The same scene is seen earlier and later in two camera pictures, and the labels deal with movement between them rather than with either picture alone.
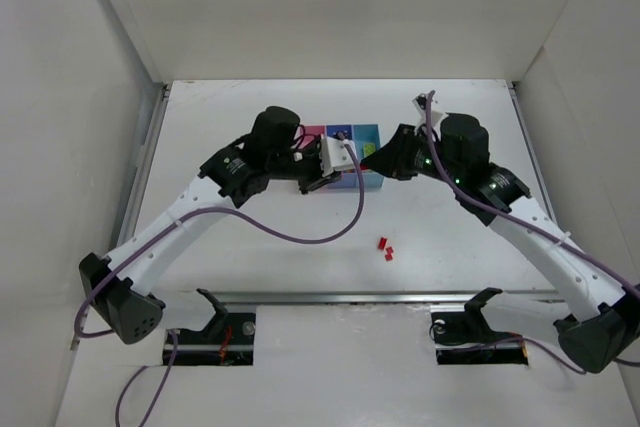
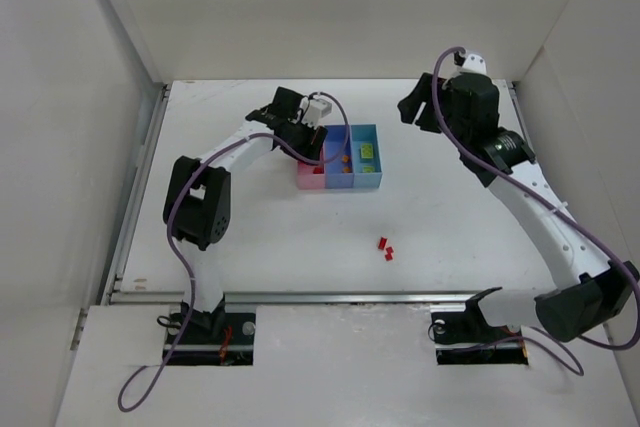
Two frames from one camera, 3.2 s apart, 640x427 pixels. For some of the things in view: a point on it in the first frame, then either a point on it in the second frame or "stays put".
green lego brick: x=369 y=148 stays put
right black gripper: x=400 y=153 → x=431 y=104
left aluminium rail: x=127 y=223 stays put
